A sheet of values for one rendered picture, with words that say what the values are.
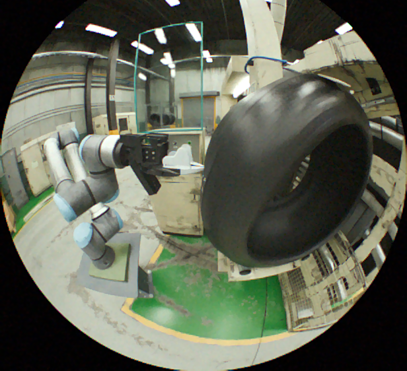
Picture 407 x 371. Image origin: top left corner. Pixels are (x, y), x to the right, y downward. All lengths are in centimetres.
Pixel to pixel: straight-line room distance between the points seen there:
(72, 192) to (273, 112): 46
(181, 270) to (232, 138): 139
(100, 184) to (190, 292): 122
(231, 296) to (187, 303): 40
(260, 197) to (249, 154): 6
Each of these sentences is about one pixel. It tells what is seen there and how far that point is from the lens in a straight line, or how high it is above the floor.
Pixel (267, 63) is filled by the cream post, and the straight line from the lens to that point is 62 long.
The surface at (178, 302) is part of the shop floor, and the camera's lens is 138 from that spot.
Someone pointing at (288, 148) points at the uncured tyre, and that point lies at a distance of 16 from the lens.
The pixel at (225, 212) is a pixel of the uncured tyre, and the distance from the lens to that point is 18.
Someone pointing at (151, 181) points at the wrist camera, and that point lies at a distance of 33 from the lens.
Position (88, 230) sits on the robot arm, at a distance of 78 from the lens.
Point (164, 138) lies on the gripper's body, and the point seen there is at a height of 132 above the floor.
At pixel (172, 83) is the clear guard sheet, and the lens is 97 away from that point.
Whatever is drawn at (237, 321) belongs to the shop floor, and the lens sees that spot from 140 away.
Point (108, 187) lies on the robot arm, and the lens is 42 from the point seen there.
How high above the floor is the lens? 136
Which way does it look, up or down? 24 degrees down
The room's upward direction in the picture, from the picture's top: straight up
